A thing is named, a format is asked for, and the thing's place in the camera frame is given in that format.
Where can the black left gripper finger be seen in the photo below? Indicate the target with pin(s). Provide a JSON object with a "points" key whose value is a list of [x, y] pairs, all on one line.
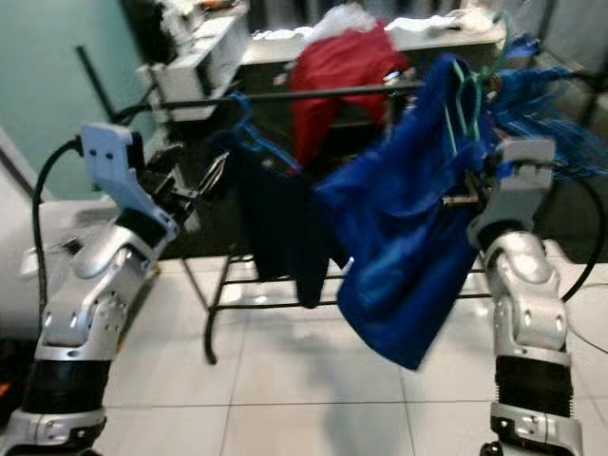
{"points": [[211, 173]]}

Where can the teal plastic clothes hanger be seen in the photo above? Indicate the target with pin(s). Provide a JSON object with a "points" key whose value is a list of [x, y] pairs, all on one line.
{"points": [[475, 100]]}

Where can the royal blue garment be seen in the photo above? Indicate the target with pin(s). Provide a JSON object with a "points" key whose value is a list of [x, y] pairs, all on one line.
{"points": [[399, 237]]}

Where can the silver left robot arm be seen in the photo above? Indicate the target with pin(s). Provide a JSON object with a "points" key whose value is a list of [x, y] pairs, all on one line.
{"points": [[100, 285]]}

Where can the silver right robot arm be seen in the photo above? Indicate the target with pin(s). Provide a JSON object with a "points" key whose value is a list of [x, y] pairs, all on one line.
{"points": [[527, 304]]}

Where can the blue clothes hanger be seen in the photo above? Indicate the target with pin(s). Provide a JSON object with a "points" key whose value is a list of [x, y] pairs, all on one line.
{"points": [[271, 152], [551, 104]]}

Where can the black metal clothes rack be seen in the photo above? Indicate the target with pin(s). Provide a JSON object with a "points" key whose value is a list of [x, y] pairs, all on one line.
{"points": [[199, 102]]}

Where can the navy garment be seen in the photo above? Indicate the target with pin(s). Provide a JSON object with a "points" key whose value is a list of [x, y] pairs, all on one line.
{"points": [[285, 228]]}

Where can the white boxy appliance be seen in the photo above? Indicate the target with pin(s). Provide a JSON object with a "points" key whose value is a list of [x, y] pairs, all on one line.
{"points": [[199, 66]]}

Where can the grey upholstered ottoman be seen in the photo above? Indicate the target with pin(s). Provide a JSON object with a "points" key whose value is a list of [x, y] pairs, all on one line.
{"points": [[19, 285]]}

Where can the red garment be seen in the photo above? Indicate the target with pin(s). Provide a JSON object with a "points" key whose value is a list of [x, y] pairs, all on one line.
{"points": [[342, 71]]}

